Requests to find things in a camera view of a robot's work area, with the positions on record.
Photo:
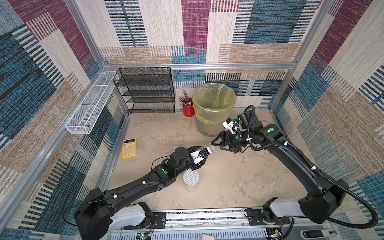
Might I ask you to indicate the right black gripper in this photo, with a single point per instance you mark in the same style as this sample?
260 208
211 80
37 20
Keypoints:
226 141

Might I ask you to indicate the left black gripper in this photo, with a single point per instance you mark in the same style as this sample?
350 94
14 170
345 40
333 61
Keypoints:
193 149

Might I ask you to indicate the bin with yellow bag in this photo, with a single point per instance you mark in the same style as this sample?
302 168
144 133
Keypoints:
213 104

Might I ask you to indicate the small jar with rice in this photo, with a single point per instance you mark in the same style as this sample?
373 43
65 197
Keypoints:
214 149

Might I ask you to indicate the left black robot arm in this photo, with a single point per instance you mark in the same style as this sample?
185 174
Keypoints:
94 215

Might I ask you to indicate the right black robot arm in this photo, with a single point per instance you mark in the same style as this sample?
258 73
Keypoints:
324 194

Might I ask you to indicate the jar with patterned white lid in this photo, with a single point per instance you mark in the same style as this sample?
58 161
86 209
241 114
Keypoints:
191 180

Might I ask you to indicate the red pen holder cup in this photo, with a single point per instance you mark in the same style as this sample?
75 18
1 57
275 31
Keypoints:
188 109

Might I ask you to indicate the pens in red cup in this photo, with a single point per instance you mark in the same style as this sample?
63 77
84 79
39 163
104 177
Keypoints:
184 99

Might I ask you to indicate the yellow calculator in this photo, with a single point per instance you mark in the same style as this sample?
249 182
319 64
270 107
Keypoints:
129 148

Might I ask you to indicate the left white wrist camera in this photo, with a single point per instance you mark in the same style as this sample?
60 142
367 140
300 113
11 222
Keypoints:
200 155

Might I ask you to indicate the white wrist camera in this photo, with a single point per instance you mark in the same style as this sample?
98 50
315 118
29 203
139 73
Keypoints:
200 155
232 126

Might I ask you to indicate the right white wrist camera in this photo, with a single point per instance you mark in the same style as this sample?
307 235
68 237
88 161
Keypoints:
232 126

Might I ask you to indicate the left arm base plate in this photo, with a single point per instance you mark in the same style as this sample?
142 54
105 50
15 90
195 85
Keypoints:
157 221

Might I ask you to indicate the aluminium front rail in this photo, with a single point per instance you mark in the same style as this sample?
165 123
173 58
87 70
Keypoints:
214 224

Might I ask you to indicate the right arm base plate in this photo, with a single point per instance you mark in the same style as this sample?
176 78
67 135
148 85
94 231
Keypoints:
260 216

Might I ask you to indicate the black wire mesh shelf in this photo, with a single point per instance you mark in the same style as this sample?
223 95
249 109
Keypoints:
147 90

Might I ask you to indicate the white wire mesh basket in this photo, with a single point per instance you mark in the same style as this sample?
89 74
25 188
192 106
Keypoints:
87 113

